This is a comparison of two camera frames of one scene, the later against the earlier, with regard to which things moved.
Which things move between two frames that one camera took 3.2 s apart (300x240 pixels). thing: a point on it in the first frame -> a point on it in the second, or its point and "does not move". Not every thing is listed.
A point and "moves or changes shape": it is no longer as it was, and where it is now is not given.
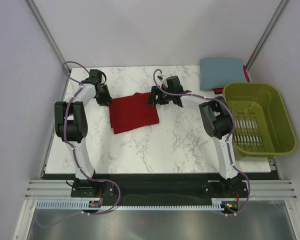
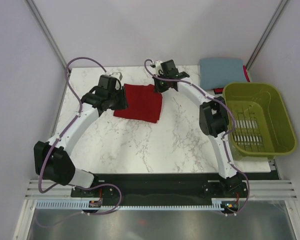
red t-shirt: [129, 112] moves or changes shape
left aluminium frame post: [48, 33] does not move
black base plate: [160, 188] does not move
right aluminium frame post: [266, 33] does not move
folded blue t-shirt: [216, 73] does not move
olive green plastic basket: [263, 128] does not move
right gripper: [156, 91] -> [158, 88]
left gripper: [107, 99] -> [122, 105]
